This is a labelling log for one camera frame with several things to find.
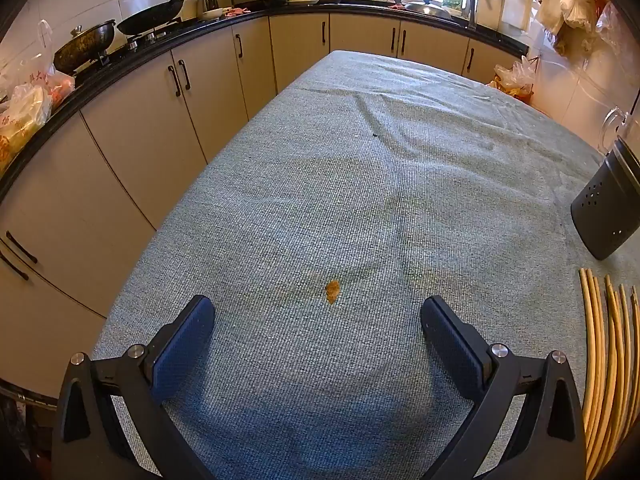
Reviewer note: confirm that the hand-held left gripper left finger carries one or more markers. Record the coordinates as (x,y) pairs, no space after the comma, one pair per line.
(182,345)

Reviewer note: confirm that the row of wooden chopsticks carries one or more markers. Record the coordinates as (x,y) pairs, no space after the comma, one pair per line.
(590,310)

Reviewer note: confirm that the yellow food plastic bag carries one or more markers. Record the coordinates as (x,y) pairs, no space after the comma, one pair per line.
(22,120)

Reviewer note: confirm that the clear glass mug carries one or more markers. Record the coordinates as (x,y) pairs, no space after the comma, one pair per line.
(617,125)

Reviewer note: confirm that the grey-blue woven tablecloth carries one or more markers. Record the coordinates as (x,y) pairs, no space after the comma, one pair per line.
(325,185)

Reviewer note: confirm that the beige kitchen cabinets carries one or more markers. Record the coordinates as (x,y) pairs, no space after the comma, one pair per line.
(140,125)

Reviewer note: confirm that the steel basin lid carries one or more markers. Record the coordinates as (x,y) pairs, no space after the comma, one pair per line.
(427,9)

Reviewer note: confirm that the small white bowl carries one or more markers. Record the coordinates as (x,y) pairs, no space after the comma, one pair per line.
(213,14)

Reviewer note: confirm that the brown pan with lid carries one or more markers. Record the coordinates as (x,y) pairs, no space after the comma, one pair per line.
(85,45)

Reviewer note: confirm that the hanging clear plastic bags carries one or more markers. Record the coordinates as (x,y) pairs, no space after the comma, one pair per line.
(580,15)

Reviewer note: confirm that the gas stove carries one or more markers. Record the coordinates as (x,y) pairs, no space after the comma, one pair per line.
(150,37)

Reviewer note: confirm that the white cutting board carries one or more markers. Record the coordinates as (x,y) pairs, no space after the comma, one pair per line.
(517,5)

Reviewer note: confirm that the plastic bag with snacks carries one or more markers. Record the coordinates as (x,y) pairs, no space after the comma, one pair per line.
(515,80)

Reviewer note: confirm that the red printed plastic bag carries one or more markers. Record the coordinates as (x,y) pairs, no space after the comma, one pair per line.
(57,80)

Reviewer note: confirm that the black perforated utensil holder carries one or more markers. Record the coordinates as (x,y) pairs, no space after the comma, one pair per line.
(607,210)

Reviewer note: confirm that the steel kettle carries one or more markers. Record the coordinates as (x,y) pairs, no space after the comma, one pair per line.
(207,2)

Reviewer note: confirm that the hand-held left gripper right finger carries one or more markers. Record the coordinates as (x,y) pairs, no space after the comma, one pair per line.
(452,345)

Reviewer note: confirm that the black kitchen countertop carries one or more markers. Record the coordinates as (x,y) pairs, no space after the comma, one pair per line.
(300,10)

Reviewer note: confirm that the green dish soap bottle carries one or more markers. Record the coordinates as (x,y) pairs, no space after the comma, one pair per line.
(452,1)

